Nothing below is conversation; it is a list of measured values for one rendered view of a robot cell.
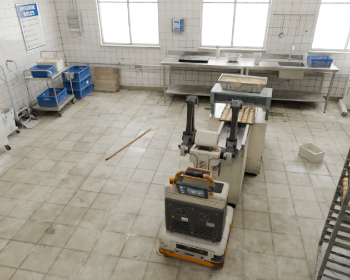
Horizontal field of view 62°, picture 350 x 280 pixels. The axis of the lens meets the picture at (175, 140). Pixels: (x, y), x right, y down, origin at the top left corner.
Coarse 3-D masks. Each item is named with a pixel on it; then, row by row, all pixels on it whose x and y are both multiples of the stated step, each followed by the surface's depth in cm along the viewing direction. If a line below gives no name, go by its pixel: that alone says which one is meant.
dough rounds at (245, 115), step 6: (228, 108) 378; (222, 114) 366; (228, 114) 361; (240, 114) 360; (246, 114) 360; (252, 114) 361; (228, 120) 348; (240, 120) 346; (246, 120) 349; (252, 120) 351
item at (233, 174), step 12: (228, 132) 337; (240, 132) 337; (240, 144) 312; (240, 156) 310; (228, 168) 322; (240, 168) 317; (216, 180) 334; (228, 180) 329; (240, 180) 324; (228, 192) 337; (240, 192) 350; (228, 204) 349
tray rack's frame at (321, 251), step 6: (318, 246) 279; (324, 246) 279; (318, 252) 273; (324, 252) 273; (342, 252) 273; (348, 252) 273; (318, 258) 267; (330, 258) 267; (336, 258) 267; (342, 258) 267; (318, 264) 261; (330, 264) 261; (336, 264) 261; (348, 264) 261; (318, 270) 256; (324, 270) 257; (342, 270) 256; (348, 270) 256; (336, 276) 251; (342, 276) 251
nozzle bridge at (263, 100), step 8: (216, 88) 369; (264, 88) 367; (216, 96) 370; (224, 96) 366; (232, 96) 363; (240, 96) 360; (248, 96) 348; (256, 96) 345; (264, 96) 343; (248, 104) 356; (256, 104) 355; (264, 104) 355
